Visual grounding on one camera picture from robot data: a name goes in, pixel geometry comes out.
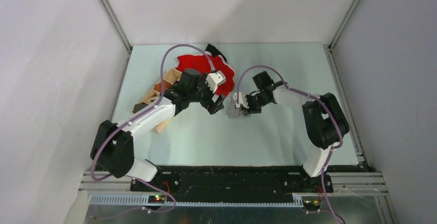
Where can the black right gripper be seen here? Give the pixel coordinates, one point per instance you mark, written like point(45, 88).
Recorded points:
point(251, 109)

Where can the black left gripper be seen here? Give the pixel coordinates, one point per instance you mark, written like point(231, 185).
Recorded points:
point(212, 107)

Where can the grey striped underwear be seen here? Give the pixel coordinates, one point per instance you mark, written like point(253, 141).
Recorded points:
point(236, 113)

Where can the wooden compartment organizer box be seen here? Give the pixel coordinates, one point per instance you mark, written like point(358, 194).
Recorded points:
point(169, 78)

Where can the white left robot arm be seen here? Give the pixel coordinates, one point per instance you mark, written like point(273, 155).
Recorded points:
point(114, 144)

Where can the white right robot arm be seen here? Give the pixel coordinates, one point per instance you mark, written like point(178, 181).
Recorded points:
point(325, 122)

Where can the red garment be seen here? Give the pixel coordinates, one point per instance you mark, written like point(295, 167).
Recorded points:
point(201, 63)

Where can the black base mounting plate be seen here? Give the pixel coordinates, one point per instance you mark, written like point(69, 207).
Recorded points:
point(238, 184)

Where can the dark grey rolled cloth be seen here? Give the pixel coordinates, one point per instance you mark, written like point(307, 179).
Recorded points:
point(138, 107)

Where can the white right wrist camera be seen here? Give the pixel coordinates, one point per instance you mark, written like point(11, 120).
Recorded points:
point(240, 100)

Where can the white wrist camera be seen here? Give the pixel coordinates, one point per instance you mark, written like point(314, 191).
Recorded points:
point(214, 80)
point(240, 100)

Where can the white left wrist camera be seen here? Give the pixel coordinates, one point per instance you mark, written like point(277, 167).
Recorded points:
point(214, 80)

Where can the aluminium front frame rail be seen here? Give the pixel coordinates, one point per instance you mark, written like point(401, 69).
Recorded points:
point(126, 191)

